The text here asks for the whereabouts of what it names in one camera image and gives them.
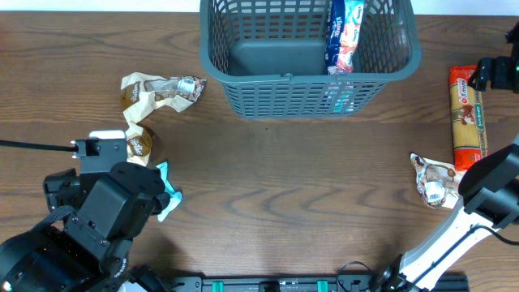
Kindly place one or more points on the red yellow spaghetti packet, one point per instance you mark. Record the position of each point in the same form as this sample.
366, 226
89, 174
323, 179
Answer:
467, 117

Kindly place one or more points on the beige snack bag right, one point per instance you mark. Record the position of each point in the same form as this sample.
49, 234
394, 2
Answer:
437, 182

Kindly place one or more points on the teal white small packet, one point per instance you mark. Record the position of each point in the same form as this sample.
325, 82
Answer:
175, 197

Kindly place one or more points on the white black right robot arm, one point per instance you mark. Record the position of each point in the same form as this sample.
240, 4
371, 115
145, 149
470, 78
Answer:
488, 203

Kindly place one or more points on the beige brown snack bag lower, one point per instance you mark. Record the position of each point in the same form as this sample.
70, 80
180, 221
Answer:
139, 144

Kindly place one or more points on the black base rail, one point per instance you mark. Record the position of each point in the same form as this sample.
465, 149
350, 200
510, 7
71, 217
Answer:
346, 282

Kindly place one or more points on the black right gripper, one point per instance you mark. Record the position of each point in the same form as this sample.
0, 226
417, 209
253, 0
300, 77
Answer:
502, 78

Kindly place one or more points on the beige brown snack bag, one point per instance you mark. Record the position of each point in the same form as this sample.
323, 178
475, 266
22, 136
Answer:
139, 144
141, 94

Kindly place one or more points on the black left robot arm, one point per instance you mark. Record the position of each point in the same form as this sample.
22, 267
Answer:
83, 244

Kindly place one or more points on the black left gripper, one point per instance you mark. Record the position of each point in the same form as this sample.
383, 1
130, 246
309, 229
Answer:
65, 189

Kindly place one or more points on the beige brown snack bag upper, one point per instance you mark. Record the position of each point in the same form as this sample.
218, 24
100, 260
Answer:
141, 94

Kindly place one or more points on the grey plastic mesh basket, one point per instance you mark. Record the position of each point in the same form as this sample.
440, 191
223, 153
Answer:
269, 56

